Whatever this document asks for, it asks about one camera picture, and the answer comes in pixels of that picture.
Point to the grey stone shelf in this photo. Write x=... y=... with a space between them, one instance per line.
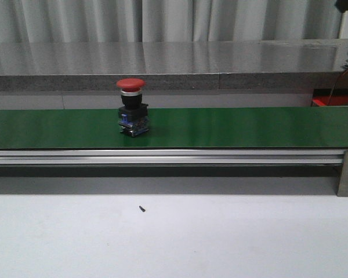
x=91 y=66

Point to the green conveyor belt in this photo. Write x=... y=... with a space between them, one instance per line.
x=280 y=127

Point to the red plastic tray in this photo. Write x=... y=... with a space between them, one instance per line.
x=321 y=97

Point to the white pleated curtain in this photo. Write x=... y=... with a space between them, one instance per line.
x=166 y=21

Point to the small black screw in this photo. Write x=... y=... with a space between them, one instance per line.
x=142 y=209

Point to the aluminium conveyor side rail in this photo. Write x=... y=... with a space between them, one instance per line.
x=173 y=156

